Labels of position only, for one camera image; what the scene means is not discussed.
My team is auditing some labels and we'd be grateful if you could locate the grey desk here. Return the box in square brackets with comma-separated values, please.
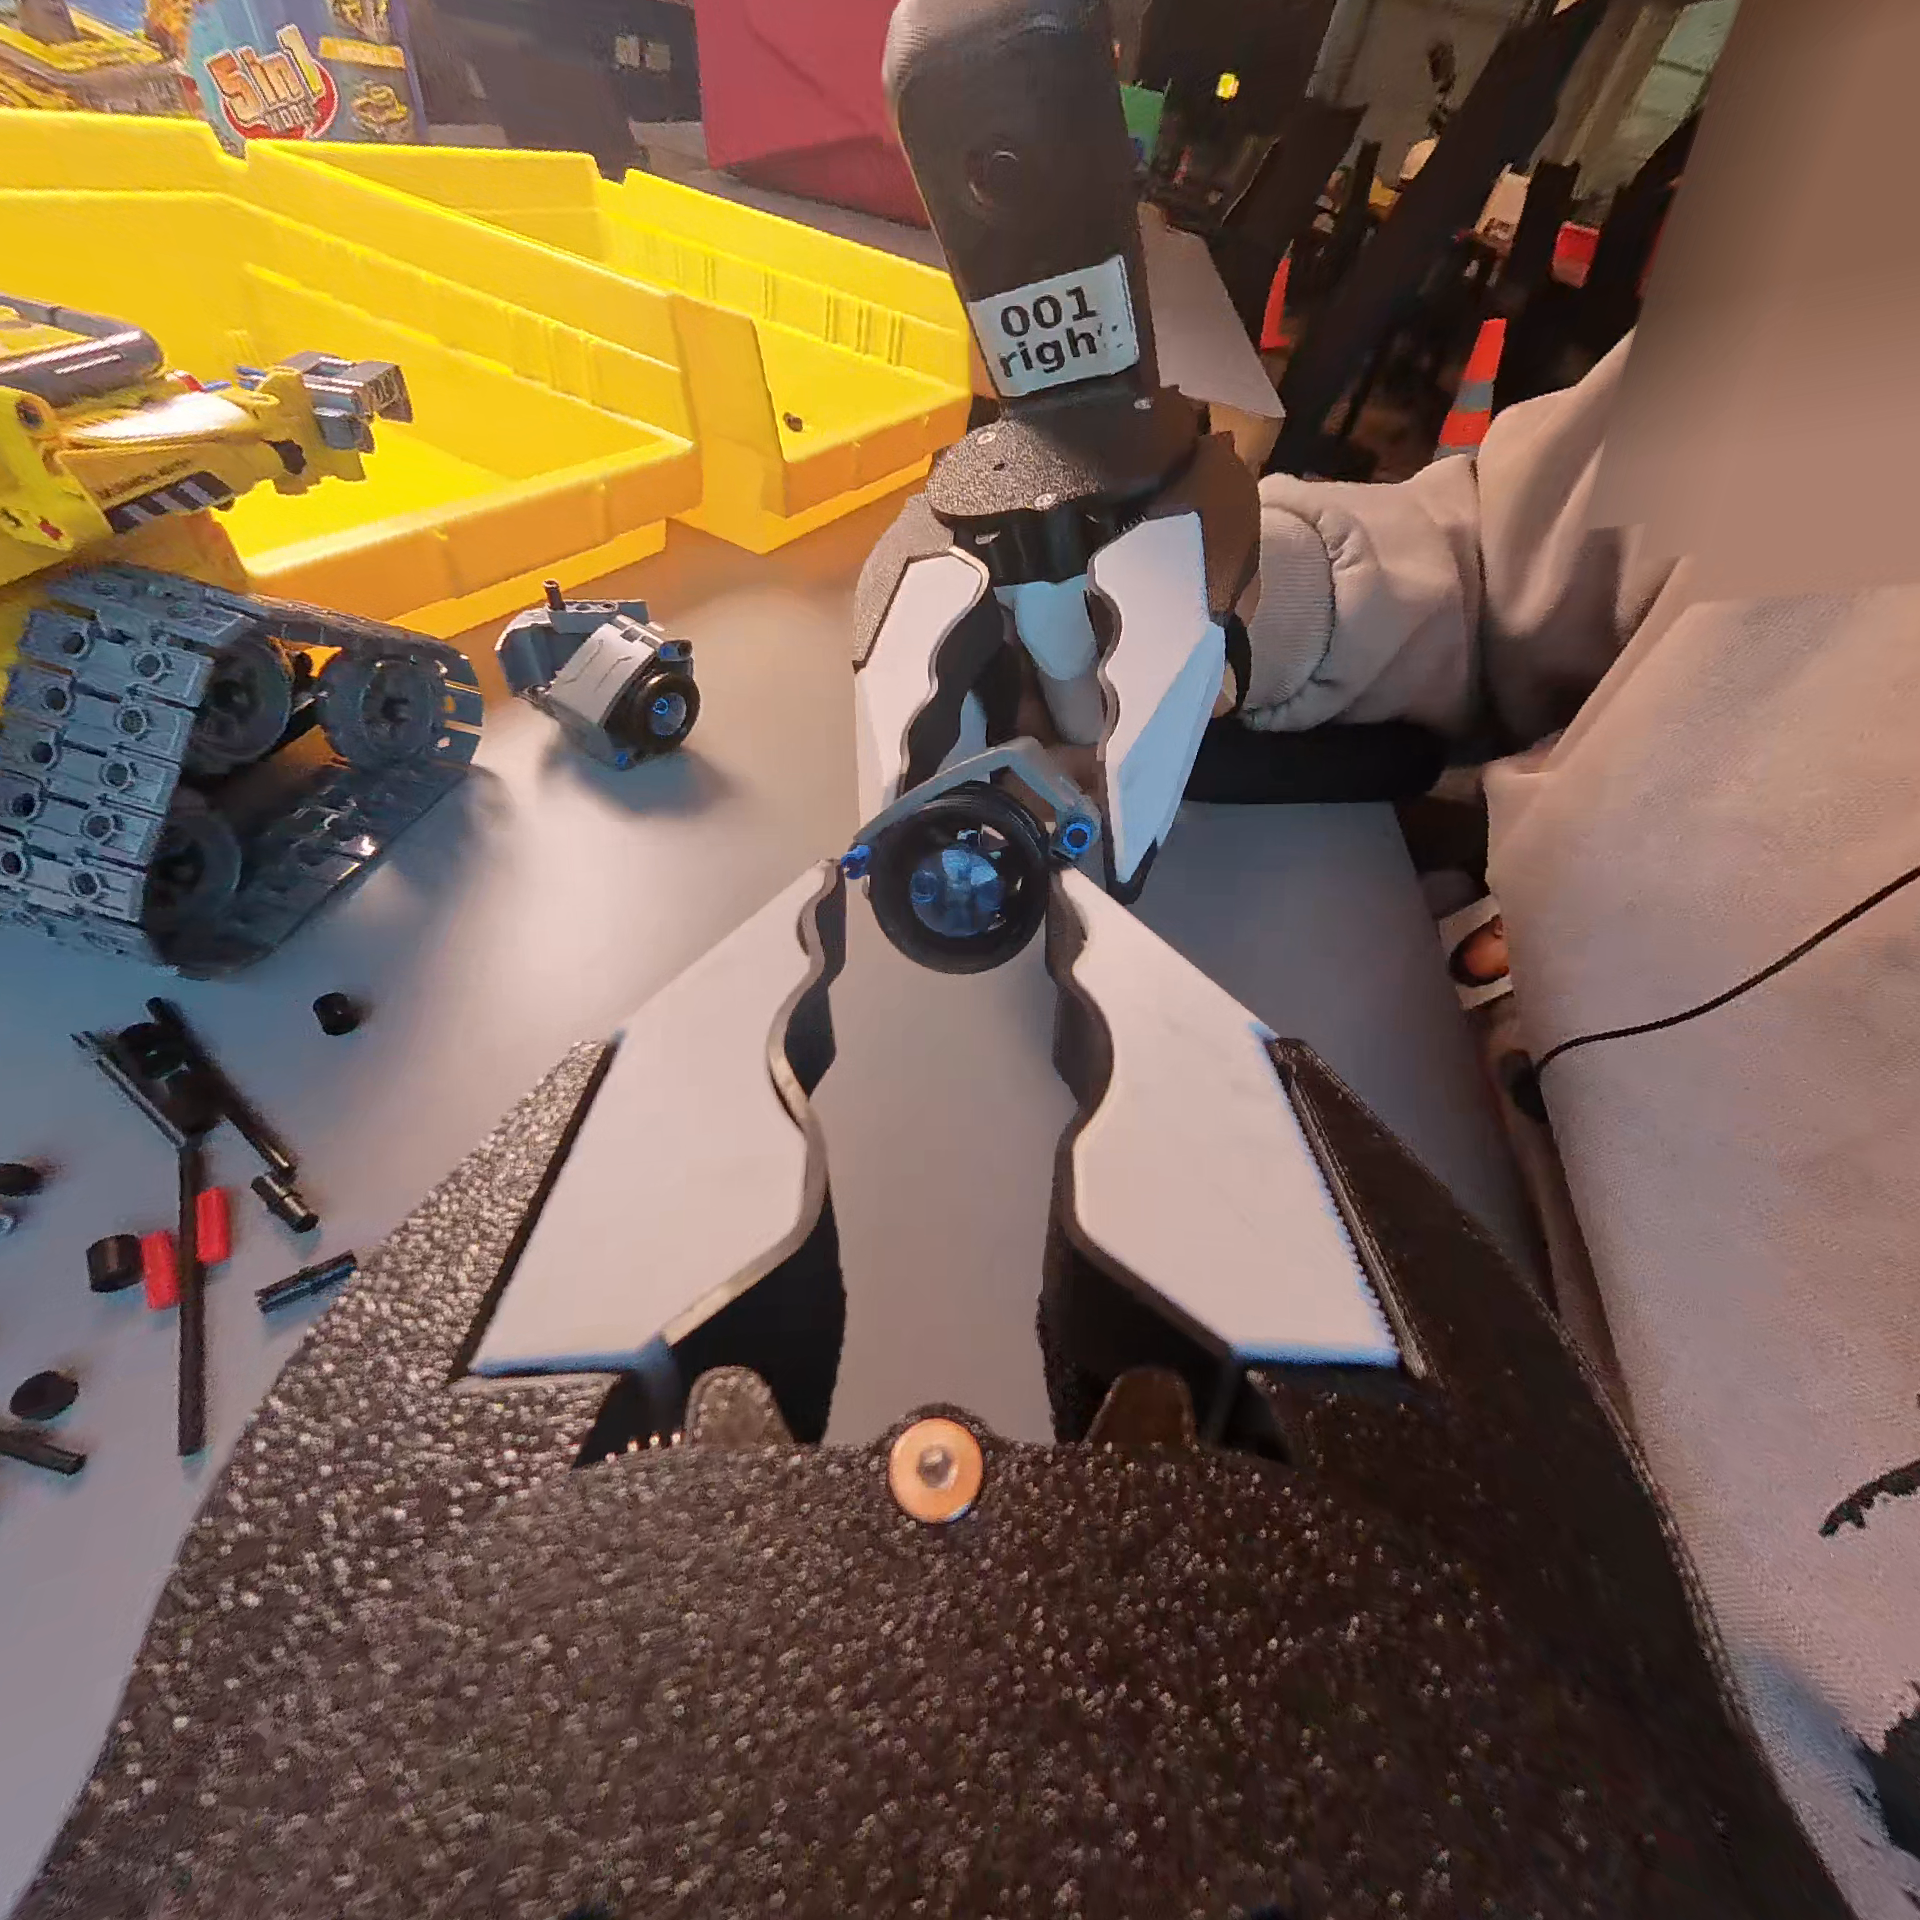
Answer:
[0, 503, 1538, 1907]

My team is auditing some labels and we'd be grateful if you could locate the person's beige printed hoodie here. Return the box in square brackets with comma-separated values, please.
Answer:
[1477, 585, 1920, 1920]

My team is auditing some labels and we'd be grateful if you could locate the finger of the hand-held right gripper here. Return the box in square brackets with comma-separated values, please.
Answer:
[853, 544, 1011, 825]
[1088, 511, 1229, 904]

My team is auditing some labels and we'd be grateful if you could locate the colourful printed toy box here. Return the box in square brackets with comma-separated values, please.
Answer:
[0, 0, 424, 159]

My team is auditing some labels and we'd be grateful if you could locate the red felt bag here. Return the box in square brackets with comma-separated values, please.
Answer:
[692, 0, 939, 225]

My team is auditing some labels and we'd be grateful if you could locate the pile of small toy parts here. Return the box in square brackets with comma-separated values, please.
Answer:
[0, 989, 360, 1479]

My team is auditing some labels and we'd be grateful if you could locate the yellow tracked toy vehicle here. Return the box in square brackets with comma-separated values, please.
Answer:
[0, 295, 485, 973]

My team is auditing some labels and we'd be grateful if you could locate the grey toy motor module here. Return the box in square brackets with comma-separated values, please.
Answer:
[495, 575, 702, 769]

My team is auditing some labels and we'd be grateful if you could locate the thin black cable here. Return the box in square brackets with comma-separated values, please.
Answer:
[1526, 862, 1920, 1070]

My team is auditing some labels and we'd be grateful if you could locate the person's right forearm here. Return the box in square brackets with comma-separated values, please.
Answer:
[1191, 336, 1653, 811]

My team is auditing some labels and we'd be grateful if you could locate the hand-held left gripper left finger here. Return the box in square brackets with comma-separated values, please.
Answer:
[458, 856, 848, 1443]

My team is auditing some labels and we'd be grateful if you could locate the black toy wheel assembly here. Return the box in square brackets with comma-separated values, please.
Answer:
[839, 737, 1099, 975]

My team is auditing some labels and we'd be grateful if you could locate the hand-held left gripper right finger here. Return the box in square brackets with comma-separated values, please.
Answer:
[1038, 865, 1404, 1443]

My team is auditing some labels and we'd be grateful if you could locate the yellow storage bin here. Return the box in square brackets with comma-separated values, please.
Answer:
[247, 136, 975, 558]
[0, 108, 707, 639]

